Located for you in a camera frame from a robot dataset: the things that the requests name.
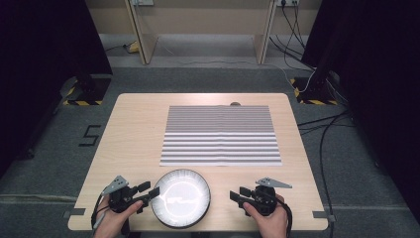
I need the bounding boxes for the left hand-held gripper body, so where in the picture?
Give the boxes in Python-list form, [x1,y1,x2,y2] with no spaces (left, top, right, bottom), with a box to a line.
[101,175,145,213]

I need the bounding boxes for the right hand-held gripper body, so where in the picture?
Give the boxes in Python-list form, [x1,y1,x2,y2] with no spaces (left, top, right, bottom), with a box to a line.
[246,177,293,216]

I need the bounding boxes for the large white plate black rim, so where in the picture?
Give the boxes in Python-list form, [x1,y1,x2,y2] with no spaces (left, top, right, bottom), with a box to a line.
[151,169,212,230]

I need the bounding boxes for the person's left hand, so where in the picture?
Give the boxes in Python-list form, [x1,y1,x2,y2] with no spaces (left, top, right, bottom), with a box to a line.
[93,194,145,238]

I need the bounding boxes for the person's right hand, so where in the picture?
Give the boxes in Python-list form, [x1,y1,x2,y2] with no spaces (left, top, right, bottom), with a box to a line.
[242,193,289,238]

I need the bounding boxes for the grey tape strip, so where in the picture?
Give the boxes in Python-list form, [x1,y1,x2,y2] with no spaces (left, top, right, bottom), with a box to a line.
[312,209,337,223]
[62,207,87,219]

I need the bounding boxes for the grey white striped placemat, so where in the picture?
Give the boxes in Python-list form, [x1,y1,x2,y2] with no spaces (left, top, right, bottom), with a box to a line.
[159,105,283,168]

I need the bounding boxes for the stand base with hazard tape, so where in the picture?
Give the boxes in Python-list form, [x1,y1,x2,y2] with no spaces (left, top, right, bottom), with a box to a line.
[289,76,340,106]
[61,73,113,107]

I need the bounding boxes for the light wooden desk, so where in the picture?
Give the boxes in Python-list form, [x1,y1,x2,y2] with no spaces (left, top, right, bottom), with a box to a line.
[124,0,277,65]

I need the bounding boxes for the black curtain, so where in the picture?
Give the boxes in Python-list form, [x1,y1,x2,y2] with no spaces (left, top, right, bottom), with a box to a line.
[301,0,420,224]
[0,0,114,178]

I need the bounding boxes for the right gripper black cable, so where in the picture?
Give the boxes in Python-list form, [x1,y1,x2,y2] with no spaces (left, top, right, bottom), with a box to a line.
[263,188,294,238]

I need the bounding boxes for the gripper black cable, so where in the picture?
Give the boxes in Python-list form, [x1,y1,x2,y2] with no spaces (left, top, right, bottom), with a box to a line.
[263,188,294,238]
[90,193,112,232]

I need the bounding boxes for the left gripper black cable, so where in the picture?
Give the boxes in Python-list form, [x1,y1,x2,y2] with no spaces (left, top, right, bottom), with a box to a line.
[90,193,112,232]

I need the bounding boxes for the black floor cables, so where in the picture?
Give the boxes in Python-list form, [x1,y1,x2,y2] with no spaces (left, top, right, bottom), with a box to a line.
[296,109,355,238]

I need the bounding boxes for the black socket cables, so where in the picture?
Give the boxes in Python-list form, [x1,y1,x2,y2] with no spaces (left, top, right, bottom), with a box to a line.
[268,3,319,71]

